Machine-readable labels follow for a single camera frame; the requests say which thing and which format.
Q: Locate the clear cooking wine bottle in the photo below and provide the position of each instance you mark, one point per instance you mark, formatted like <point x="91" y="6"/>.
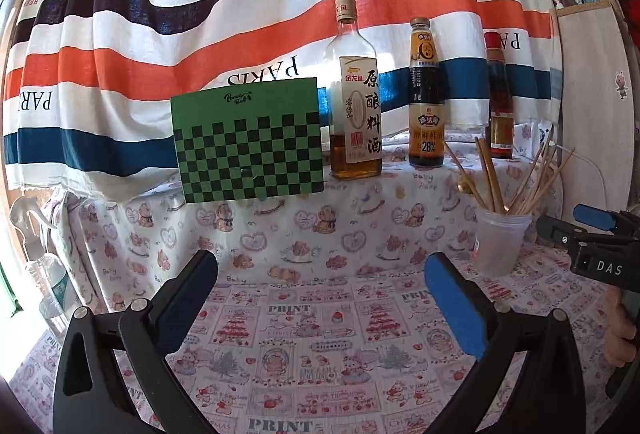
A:
<point x="352" y="114"/>

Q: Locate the pink printed tablecloth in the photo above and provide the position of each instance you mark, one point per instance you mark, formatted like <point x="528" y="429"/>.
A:
<point x="325" y="339"/>

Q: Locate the clear plastic cup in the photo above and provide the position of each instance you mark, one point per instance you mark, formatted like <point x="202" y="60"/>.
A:
<point x="500" y="244"/>

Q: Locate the bunch of chopsticks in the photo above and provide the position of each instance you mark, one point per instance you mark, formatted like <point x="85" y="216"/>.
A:
<point x="487" y="174"/>

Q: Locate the clear spray bottle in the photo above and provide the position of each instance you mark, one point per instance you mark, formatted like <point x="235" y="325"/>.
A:
<point x="45" y="279"/>

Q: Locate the green checkered box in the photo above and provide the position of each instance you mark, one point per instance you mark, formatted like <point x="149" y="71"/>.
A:
<point x="245" y="144"/>

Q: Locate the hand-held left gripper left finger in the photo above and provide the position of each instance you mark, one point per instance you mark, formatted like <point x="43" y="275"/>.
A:
<point x="190" y="294"/>

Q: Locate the red-capped sauce bottle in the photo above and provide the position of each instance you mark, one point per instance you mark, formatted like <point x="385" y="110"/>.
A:
<point x="497" y="89"/>

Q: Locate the striped curtain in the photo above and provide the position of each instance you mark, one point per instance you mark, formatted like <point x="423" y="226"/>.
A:
<point x="250" y="29"/>

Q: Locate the person's right hand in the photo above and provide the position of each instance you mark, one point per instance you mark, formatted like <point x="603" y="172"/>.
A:
<point x="622" y="324"/>

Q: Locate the bear print cloth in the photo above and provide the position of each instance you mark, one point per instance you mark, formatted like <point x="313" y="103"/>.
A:
<point x="300" y="224"/>

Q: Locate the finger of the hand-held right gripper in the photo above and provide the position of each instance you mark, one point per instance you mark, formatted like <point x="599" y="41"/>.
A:
<point x="592" y="215"/>
<point x="555" y="229"/>

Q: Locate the white charger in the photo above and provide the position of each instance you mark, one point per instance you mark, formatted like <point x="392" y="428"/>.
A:
<point x="542" y="134"/>

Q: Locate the light wooden board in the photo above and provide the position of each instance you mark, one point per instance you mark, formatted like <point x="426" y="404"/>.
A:
<point x="595" y="89"/>

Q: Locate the pink cartoon sticker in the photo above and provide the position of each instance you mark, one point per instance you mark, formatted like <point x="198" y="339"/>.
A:
<point x="621" y="84"/>

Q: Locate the dark sauce bottle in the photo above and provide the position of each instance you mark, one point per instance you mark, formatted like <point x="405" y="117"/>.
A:
<point x="426" y="89"/>

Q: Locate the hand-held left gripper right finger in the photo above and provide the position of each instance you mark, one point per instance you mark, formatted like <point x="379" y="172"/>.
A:
<point x="457" y="309"/>

